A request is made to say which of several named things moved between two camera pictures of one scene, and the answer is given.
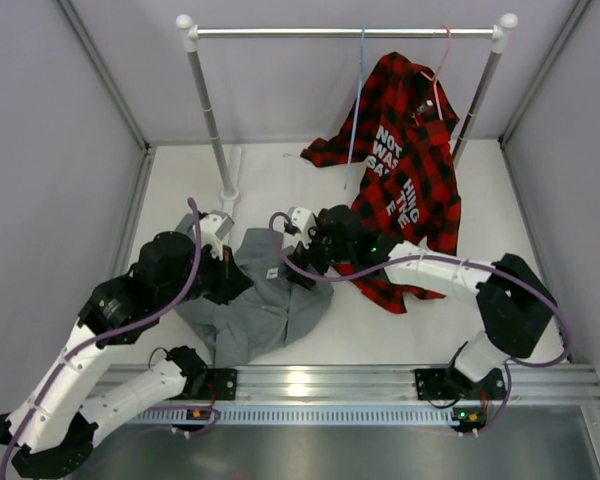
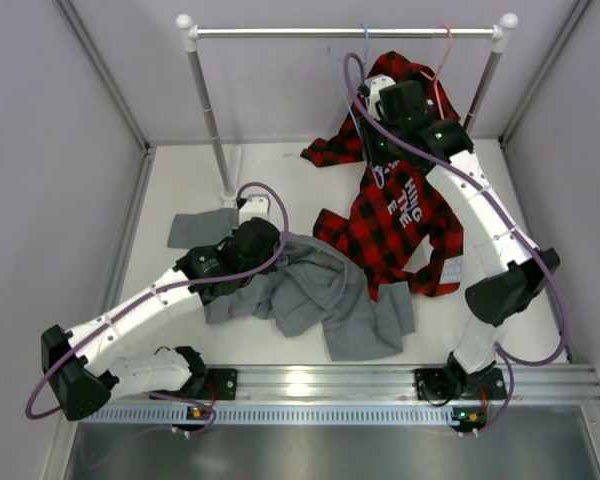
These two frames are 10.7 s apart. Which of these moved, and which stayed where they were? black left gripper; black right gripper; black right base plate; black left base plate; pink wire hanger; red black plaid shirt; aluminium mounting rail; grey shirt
Moved: black left gripper; grey shirt; black right gripper
Stayed: red black plaid shirt; black right base plate; aluminium mounting rail; pink wire hanger; black left base plate
